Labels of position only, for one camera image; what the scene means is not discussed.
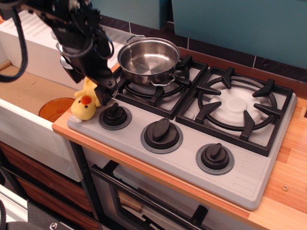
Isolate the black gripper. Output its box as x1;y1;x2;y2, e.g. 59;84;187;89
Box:
61;35;118;106

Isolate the yellow stuffed duck toy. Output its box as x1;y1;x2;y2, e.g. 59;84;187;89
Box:
71;77;101;120

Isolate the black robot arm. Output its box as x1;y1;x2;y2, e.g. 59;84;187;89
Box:
1;0;118;105

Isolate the stainless steel pan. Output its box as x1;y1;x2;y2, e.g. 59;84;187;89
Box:
118;35;180;86

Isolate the grey toy faucet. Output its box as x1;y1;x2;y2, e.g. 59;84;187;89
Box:
51;31;72;70

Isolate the left black stove knob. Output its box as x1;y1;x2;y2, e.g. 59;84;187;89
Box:
99;103;132;130

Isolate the black stove knob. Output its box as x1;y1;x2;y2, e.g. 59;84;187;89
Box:
99;103;132;130
196;143;235;175
141;118;183;154

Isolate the orange plastic sink drain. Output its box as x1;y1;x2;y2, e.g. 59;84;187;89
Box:
38;98;74;123

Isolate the white toy sink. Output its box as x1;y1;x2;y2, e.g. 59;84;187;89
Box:
0;9;135;183

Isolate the white left burner cap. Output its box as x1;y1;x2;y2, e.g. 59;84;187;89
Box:
131;83;178;95

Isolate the white burner cap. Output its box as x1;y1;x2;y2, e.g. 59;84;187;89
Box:
131;83;178;95
202;86;268;127

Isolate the middle black stove knob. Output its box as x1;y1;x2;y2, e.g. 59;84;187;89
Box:
141;118;183;154

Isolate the left black burner grate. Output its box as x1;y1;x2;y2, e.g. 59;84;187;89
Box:
113;55;208;119

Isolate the black burner grate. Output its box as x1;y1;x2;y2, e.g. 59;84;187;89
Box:
176;67;294;157
113;55;208;119

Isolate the upper wooden drawer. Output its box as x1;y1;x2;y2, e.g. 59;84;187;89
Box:
0;142;89;209

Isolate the wooden drawer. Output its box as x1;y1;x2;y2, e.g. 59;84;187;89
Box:
0;142;89;209
17;178;101;230

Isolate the lower wooden drawer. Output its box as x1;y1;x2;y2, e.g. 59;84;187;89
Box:
17;178;101;230

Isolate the oven door with window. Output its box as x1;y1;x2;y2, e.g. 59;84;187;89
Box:
90;165;214;230

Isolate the grey toy stove top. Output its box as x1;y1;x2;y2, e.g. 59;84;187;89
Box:
67;66;297;209

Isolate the white right burner cap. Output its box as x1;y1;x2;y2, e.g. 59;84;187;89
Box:
202;86;268;127

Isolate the right black stove knob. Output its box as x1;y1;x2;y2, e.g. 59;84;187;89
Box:
196;143;235;175

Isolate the right black burner grate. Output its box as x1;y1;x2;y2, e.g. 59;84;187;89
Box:
176;67;294;157

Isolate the black braided cable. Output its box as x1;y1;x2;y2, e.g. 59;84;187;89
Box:
0;0;29;83

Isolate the black oven door handle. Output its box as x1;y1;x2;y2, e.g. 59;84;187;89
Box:
90;161;208;230

